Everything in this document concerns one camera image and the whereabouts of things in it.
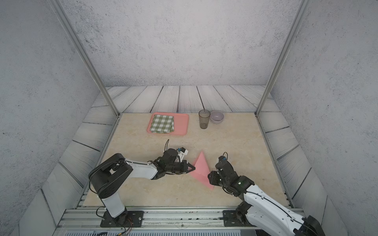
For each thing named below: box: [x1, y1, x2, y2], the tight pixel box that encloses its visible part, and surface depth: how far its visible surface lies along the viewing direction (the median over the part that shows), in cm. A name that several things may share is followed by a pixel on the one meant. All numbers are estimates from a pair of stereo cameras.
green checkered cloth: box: [150, 114, 175, 134], surface depth 116 cm
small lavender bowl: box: [209, 110, 225, 124], surface depth 114 cm
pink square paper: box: [189, 151, 215, 191], surface depth 87 cm
